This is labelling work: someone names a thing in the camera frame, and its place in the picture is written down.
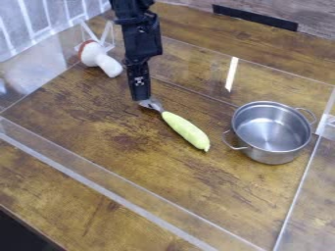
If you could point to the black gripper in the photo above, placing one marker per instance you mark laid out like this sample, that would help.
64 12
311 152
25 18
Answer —
141 37

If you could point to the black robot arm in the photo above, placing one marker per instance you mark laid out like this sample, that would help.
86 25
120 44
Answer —
130 6

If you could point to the clear acrylic stand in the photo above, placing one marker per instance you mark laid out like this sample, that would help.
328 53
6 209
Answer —
102 37

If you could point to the white toy mushroom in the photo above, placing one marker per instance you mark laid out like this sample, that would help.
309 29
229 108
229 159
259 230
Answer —
93 57

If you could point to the black strip on table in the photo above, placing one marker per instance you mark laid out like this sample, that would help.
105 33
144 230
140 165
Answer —
256 18

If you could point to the stainless steel pot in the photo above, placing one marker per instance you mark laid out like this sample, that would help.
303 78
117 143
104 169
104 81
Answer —
269 131

